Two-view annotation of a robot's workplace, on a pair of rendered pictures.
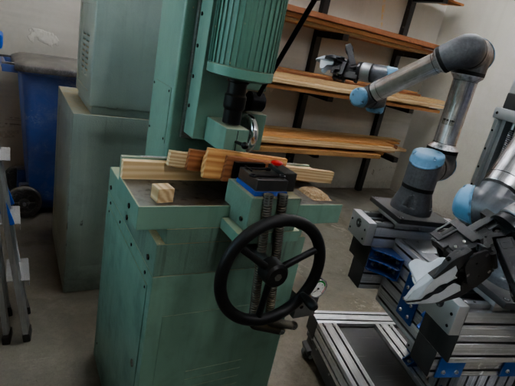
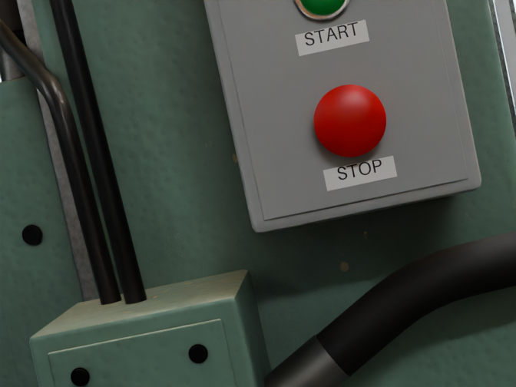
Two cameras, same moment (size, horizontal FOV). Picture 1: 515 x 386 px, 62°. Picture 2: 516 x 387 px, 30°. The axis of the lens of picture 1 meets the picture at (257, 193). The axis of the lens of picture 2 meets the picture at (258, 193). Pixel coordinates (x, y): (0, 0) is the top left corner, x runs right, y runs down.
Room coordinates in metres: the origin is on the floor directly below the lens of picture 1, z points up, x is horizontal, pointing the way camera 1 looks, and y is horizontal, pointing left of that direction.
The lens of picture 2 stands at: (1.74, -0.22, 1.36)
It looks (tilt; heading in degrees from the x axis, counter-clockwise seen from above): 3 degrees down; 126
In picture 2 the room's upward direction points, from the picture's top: 12 degrees counter-clockwise
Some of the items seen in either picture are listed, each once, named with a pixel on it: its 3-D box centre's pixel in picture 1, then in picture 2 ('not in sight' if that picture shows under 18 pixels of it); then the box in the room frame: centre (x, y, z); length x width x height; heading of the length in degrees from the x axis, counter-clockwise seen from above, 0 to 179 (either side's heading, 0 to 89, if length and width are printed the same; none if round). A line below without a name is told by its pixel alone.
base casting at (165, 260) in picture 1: (197, 210); not in sight; (1.27, 0.18, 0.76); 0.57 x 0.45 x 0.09; 32
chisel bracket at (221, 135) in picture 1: (225, 137); not in sight; (1.19, 0.12, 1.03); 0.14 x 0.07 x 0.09; 32
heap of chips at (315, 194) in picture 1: (314, 191); not in sight; (1.24, -0.17, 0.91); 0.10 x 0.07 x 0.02; 32
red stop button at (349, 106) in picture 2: not in sight; (349, 120); (1.53, 0.13, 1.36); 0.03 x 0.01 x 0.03; 32
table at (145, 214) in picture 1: (242, 207); not in sight; (1.09, 0.03, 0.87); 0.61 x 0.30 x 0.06; 122
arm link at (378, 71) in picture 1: (383, 76); not in sight; (1.87, -0.41, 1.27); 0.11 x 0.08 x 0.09; 65
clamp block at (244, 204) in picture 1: (260, 204); not in sight; (1.02, -0.01, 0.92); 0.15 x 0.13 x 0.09; 122
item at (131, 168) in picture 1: (227, 171); not in sight; (1.20, 0.10, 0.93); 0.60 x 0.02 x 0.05; 122
